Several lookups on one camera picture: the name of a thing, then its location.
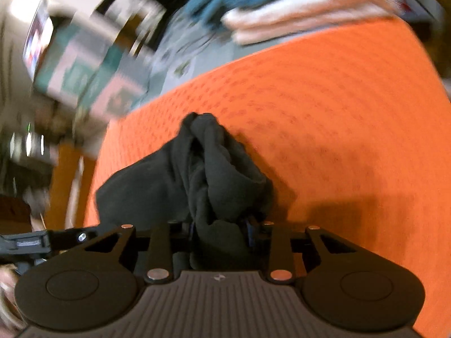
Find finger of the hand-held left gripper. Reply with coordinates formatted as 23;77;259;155
46;228;100;251

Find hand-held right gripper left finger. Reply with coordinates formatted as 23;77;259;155
84;220;198;284

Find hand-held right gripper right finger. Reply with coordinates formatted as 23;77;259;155
243;218;359;285

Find dark grey garment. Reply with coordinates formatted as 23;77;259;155
96;112;275;272

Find wooden chair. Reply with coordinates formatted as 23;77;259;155
46;141;96;230

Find orange flower pattern mat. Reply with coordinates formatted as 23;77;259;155
83;17;451;338

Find stacked teal white boxes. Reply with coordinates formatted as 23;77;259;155
33;16;118;104

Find black tablet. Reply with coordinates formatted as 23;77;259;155
22;0;54;79

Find folded pink white towels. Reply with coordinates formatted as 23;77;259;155
222;0;399;30

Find black open cabinet box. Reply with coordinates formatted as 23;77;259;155
95;0;184;54

